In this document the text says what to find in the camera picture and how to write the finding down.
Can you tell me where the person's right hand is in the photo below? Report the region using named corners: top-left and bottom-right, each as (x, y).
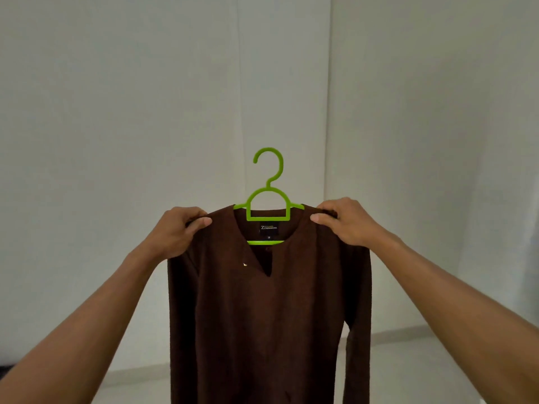
top-left (310, 198), bottom-right (404, 249)

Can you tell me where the person's left hand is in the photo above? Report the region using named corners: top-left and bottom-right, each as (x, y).
top-left (142, 206), bottom-right (213, 261)

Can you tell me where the green plastic clothes hanger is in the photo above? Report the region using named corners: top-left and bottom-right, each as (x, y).
top-left (233, 147), bottom-right (305, 246)

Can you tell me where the brown long-sleeved shirt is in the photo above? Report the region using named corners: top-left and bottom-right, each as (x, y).
top-left (167, 204), bottom-right (372, 404)

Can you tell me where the person's right forearm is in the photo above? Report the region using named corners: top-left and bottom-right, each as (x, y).
top-left (371, 240), bottom-right (539, 404)

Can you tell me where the person's left forearm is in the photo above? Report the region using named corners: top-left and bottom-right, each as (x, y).
top-left (0, 244), bottom-right (163, 404)

